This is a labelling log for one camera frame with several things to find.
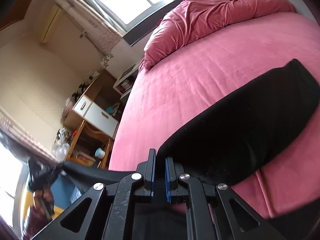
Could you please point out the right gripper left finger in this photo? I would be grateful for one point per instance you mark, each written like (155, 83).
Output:
(147, 170)

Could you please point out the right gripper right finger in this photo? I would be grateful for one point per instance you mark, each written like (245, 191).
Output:
(175, 192)

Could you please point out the black pants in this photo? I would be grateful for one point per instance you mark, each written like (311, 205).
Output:
(219, 148)

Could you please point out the teal white pot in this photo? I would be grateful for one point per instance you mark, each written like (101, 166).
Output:
(100, 153)

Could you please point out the white desk cabinet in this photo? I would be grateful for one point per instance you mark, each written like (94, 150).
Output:
(96, 116)

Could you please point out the wooden desk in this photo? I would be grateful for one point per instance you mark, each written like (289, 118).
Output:
(85, 138)

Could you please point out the pink bed blanket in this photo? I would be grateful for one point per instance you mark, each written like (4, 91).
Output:
(198, 75)

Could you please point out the grey bedside shelf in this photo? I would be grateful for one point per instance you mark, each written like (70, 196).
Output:
(124, 83)

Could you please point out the beige curtain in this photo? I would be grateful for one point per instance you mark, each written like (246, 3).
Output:
(100, 32)

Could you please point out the dark red duvet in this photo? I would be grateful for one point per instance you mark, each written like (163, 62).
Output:
(192, 20)

